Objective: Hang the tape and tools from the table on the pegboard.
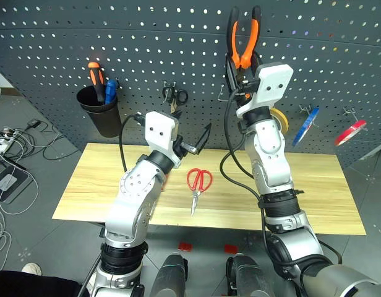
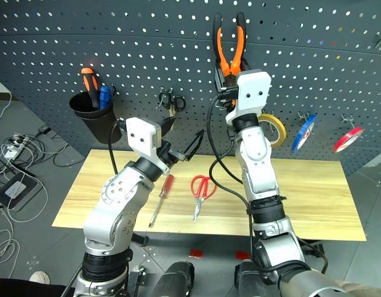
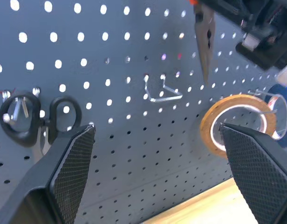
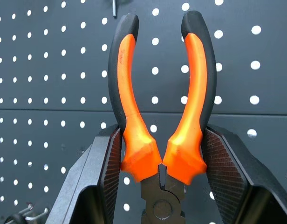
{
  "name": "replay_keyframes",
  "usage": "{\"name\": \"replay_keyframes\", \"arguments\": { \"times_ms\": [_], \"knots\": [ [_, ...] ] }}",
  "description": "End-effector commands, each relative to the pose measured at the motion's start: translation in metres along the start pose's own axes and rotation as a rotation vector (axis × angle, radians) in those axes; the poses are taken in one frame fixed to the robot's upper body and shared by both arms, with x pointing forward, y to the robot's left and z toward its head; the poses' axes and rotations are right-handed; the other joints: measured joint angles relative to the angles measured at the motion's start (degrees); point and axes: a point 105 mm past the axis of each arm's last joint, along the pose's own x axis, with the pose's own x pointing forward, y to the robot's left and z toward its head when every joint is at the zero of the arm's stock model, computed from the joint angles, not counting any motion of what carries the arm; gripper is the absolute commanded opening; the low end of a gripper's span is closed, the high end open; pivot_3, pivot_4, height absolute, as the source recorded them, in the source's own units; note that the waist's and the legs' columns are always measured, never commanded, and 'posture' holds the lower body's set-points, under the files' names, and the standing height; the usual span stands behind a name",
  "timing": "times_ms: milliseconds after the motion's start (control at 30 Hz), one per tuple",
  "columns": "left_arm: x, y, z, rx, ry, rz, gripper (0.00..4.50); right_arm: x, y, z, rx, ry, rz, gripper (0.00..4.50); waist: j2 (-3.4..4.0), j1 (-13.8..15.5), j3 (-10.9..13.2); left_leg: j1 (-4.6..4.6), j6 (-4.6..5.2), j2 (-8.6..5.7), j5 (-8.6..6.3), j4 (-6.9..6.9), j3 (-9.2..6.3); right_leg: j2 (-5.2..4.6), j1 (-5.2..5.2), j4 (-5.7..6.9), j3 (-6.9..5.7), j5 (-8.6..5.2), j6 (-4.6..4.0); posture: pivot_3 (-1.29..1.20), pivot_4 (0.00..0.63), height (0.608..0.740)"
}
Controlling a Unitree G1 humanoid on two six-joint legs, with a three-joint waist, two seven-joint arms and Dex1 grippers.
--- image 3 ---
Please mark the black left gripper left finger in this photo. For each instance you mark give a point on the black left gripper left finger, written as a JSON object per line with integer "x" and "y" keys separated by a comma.
{"x": 69, "y": 168}

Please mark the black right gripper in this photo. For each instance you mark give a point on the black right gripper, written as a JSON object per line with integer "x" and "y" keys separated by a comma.
{"x": 271, "y": 39}

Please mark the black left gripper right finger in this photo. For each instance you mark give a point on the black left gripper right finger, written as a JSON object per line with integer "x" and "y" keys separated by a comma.
{"x": 255, "y": 168}

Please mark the dark grey perforated pegboard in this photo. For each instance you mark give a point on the dark grey perforated pegboard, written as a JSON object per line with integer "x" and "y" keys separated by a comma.
{"x": 134, "y": 163}

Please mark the clear tape roll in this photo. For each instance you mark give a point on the clear tape roll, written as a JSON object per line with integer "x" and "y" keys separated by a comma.
{"x": 285, "y": 109}

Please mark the amber tape roll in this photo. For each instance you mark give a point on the amber tape roll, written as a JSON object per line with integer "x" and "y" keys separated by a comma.
{"x": 206, "y": 121}

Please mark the silver double prong peg hook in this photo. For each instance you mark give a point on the silver double prong peg hook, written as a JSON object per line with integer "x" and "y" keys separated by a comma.
{"x": 24, "y": 107}

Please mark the silver straight peg hook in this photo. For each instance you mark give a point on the silver straight peg hook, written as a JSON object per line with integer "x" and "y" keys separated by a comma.
{"x": 260, "y": 93}

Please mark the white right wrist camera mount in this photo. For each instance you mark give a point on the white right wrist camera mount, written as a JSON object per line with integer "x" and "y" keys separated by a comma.
{"x": 285, "y": 74}

